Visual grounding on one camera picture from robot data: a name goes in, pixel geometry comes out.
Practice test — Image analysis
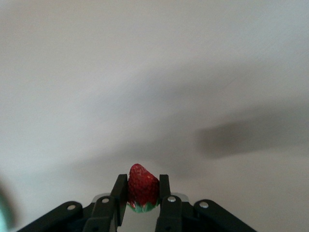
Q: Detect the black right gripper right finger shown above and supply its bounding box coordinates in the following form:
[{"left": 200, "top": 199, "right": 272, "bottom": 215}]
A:
[{"left": 154, "top": 174, "right": 258, "bottom": 232}]

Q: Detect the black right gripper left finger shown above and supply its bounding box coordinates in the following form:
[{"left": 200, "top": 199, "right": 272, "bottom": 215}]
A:
[{"left": 16, "top": 174, "right": 128, "bottom": 232}]

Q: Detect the red strawberry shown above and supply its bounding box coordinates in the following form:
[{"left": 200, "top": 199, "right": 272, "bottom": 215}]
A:
[{"left": 127, "top": 163, "right": 160, "bottom": 214}]

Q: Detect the light green round plate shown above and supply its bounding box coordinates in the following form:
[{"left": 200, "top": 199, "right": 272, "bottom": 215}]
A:
[{"left": 0, "top": 186, "right": 16, "bottom": 229}]

